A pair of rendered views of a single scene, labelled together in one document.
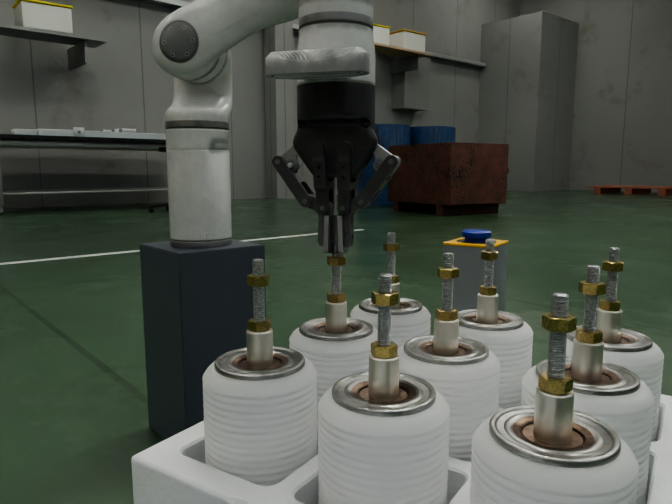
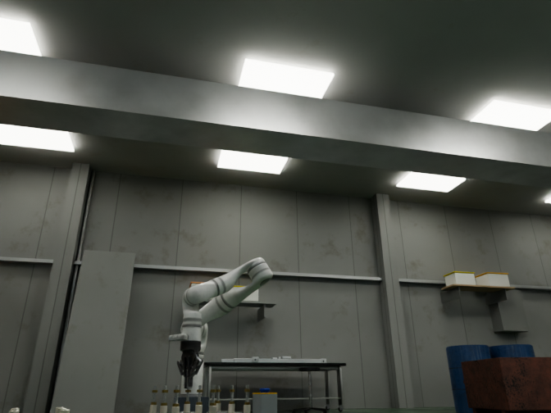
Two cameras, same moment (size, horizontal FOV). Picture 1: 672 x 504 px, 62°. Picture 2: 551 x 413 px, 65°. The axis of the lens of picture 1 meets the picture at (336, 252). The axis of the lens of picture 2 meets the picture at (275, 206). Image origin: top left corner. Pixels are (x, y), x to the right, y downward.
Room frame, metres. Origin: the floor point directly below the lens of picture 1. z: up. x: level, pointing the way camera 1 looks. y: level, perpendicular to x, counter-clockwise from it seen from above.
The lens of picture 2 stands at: (-0.80, -1.03, 0.32)
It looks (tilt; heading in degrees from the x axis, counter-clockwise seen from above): 23 degrees up; 26
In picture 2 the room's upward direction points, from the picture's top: straight up
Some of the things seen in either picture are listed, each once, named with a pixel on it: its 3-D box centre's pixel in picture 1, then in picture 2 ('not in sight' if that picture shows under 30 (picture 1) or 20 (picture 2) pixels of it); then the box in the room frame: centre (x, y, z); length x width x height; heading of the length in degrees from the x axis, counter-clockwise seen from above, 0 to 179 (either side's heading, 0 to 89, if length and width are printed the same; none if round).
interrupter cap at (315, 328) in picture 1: (336, 329); not in sight; (0.56, 0.00, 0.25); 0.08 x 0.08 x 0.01
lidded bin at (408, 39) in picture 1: (405, 43); (492, 281); (9.25, -1.10, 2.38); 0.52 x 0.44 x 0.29; 131
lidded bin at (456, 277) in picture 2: (370, 36); (459, 280); (8.75, -0.51, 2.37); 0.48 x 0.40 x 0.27; 131
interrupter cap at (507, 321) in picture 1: (486, 320); not in sight; (0.59, -0.16, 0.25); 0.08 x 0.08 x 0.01
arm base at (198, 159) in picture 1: (199, 187); (192, 375); (0.85, 0.21, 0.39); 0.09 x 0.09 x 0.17; 41
